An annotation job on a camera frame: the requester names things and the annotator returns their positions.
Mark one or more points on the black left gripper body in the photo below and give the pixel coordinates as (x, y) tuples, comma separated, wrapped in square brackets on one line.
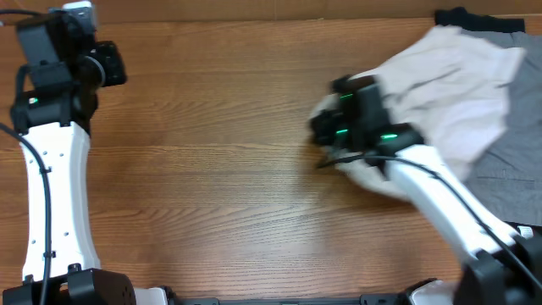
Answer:
[(107, 56)]

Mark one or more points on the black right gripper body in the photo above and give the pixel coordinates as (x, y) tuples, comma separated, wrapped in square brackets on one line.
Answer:
[(332, 131)]

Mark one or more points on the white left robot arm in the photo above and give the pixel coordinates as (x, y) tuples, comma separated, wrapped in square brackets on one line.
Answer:
[(55, 99)]

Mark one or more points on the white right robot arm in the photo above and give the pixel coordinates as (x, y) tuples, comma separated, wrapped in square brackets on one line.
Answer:
[(499, 265)]

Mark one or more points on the black garment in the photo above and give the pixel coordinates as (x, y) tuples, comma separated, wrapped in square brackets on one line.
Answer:
[(474, 20)]

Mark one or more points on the beige shorts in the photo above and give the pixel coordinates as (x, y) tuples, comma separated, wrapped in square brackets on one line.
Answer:
[(454, 86)]

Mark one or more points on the grey shorts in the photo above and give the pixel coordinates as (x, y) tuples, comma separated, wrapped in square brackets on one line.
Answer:
[(514, 140)]

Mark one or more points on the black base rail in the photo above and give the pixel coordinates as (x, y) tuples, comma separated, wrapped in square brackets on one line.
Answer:
[(296, 299)]

